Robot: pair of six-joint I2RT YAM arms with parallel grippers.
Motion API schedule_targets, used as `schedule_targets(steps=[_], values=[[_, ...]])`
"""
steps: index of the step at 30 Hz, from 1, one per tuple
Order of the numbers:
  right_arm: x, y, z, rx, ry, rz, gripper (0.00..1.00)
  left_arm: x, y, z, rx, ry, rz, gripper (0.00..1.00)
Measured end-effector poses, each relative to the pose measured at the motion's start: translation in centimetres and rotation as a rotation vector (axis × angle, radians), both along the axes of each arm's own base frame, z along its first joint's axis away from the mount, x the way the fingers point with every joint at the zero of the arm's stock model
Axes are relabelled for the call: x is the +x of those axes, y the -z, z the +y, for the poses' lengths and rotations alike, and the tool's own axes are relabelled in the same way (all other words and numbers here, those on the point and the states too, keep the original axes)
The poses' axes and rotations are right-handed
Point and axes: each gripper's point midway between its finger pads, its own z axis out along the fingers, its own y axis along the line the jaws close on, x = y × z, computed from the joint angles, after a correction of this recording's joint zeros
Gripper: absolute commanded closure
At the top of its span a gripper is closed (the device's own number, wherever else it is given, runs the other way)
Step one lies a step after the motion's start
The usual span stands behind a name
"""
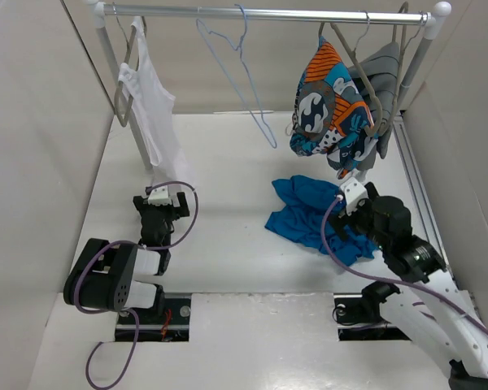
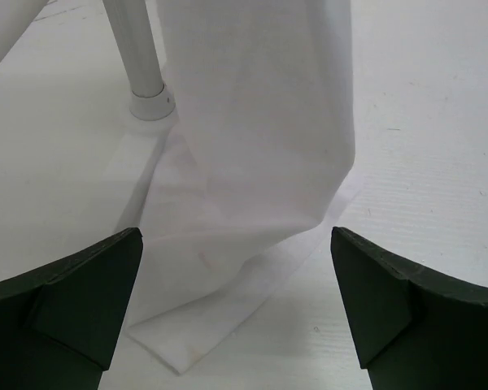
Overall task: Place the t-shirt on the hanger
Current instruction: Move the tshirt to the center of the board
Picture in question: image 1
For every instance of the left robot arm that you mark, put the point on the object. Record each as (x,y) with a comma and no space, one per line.
(103,275)

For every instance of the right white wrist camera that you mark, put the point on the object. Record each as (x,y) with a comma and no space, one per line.
(353,192)

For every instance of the white tank top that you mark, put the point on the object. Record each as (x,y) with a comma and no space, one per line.
(152,106)

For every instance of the grey hanger with patterned shirt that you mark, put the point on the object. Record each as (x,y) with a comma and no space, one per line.
(372,130)

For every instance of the aluminium rail on right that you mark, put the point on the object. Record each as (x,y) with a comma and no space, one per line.
(417,188)

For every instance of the grey shirt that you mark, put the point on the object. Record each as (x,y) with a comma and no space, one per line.
(382,69)

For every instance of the blue t shirt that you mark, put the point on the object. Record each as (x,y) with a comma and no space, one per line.
(306,201)

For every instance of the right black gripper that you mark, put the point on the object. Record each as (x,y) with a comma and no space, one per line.
(337,222)

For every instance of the grey hanger with tank top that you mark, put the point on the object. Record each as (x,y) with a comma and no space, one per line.
(122,103)

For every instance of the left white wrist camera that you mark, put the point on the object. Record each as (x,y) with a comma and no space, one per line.
(159,197)

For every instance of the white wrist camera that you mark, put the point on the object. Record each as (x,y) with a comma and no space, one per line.
(159,197)
(353,192)

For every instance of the white clothes rack frame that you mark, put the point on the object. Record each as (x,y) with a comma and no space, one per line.
(430,22)

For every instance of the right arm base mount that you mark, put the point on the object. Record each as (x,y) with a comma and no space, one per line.
(358,315)

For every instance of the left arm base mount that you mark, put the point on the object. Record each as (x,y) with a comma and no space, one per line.
(171,324)

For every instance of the colourful patterned shirt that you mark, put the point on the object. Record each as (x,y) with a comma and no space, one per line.
(330,116)

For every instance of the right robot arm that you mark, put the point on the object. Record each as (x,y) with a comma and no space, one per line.
(422,300)

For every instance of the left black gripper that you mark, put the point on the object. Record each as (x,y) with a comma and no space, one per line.
(142,205)

